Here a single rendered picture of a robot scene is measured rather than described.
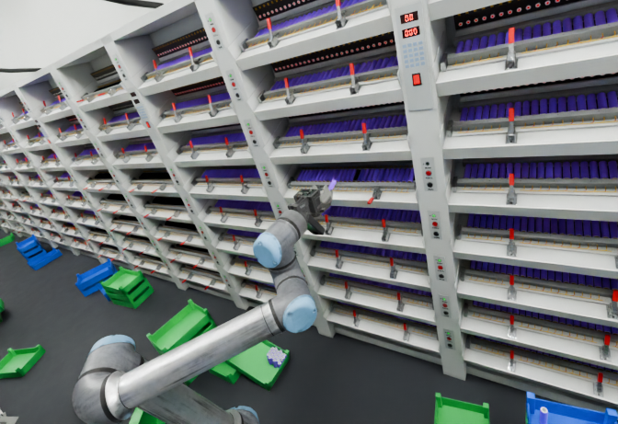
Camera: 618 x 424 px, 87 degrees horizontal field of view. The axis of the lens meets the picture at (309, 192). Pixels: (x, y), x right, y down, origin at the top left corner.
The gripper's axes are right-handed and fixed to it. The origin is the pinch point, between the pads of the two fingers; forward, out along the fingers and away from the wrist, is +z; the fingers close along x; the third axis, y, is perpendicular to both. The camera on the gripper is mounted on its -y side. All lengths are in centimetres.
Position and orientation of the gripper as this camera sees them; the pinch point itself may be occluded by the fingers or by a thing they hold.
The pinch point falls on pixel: (327, 193)
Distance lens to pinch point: 116.5
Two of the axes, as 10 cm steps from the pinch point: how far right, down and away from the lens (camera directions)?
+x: -8.2, -0.3, 5.7
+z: 5.1, -5.1, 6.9
